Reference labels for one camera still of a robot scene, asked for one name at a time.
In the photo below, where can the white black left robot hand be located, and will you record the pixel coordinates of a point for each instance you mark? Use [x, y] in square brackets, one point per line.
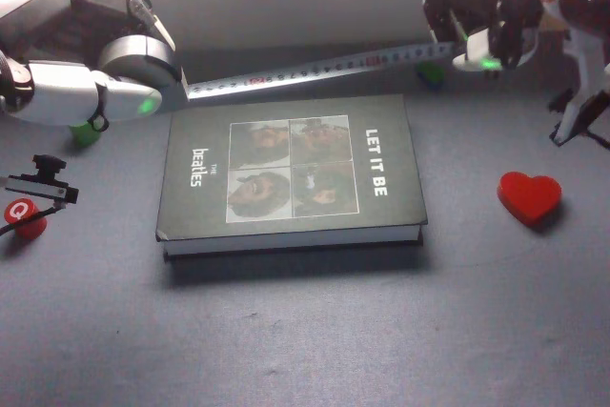
[33, 2]

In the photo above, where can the grey white tape measure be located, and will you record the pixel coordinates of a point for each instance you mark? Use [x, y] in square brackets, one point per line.
[286, 74]

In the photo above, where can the black Beatles book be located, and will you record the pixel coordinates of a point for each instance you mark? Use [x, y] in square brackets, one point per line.
[200, 216]

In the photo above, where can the blue green toy block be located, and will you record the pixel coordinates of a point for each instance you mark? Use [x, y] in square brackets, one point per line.
[430, 75]

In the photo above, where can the green cylinder block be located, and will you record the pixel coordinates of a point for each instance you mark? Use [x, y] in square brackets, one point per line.
[83, 136]

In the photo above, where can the red cylinder block with Q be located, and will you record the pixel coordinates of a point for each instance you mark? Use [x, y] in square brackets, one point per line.
[24, 221]

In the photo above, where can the red heart block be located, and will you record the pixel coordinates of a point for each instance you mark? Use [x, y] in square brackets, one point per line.
[529, 197]

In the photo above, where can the grey table cloth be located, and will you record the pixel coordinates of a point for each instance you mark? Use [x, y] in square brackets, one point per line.
[286, 331]

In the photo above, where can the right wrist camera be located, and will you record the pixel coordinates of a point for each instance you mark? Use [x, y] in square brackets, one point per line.
[579, 121]

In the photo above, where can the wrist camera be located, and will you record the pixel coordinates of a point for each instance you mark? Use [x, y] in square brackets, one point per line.
[43, 185]
[579, 121]

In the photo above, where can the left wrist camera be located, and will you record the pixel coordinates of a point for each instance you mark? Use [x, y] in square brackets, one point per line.
[43, 185]

